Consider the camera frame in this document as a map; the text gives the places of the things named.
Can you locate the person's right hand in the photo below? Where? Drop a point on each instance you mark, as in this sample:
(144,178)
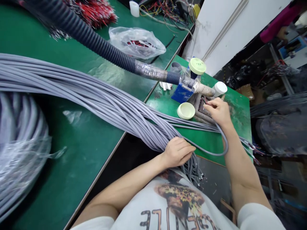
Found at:
(220,112)

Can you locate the person's left hand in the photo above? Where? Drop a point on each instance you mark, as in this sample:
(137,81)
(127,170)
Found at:
(176,153)

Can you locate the person's right fingers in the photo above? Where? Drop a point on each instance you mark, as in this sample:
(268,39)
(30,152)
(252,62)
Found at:
(209,105)

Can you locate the person's left fingers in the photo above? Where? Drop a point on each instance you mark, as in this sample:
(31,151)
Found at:
(188,151)

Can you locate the grey metal solder stand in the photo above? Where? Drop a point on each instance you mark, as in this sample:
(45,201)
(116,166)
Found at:
(201,113)

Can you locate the white capped pipe end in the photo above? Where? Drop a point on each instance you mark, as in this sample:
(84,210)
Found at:
(220,88)

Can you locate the plain cream round lid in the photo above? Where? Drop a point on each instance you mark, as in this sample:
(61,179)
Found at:
(185,110)

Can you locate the blue box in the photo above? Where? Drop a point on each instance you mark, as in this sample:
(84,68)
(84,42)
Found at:
(182,93)

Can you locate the cream round jar with label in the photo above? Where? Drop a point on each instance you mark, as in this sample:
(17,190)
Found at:
(197,65)

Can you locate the small white sticks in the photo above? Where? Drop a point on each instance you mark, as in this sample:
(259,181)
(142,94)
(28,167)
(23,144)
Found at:
(165,85)

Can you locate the short grey pipe piece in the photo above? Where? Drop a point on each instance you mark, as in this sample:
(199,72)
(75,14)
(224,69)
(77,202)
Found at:
(176,68)

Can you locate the person's body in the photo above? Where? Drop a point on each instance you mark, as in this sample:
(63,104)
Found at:
(172,206)

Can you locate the grey cloth bag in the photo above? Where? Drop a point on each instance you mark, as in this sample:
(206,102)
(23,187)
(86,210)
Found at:
(280,134)

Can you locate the white plastic cylinder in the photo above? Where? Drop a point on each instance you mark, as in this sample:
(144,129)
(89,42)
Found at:
(134,9)

